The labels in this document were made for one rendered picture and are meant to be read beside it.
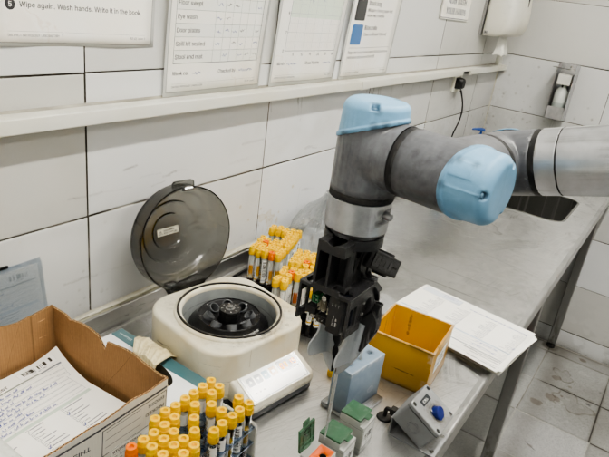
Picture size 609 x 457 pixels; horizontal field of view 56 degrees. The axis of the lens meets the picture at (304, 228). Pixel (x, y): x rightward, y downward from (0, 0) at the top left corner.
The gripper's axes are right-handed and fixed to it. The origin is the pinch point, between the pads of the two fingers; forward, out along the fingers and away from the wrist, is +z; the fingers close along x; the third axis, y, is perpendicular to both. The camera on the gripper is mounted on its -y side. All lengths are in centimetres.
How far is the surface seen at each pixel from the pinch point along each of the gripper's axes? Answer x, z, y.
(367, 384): -4.0, 19.4, -22.6
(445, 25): -56, -38, -159
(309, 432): -2.9, 14.7, -0.7
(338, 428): -1.4, 17.7, -7.6
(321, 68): -56, -26, -76
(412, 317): -5.9, 16.1, -45.4
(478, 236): -16, 24, -126
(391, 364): -3.8, 20.2, -32.8
